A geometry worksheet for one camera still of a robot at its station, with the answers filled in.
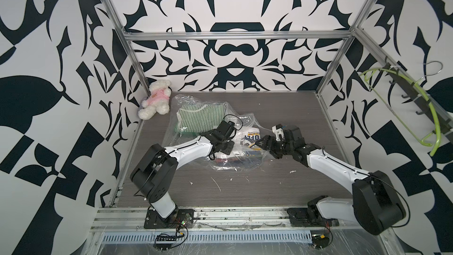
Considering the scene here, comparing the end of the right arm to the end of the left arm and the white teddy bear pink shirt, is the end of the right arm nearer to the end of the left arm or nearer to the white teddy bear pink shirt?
the end of the left arm

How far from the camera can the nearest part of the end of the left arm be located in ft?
2.12

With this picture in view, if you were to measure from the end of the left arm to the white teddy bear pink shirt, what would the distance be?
1.34ft

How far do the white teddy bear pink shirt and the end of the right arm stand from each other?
55 centimetres

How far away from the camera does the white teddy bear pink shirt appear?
1005 mm

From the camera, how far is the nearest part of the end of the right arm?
64 centimetres
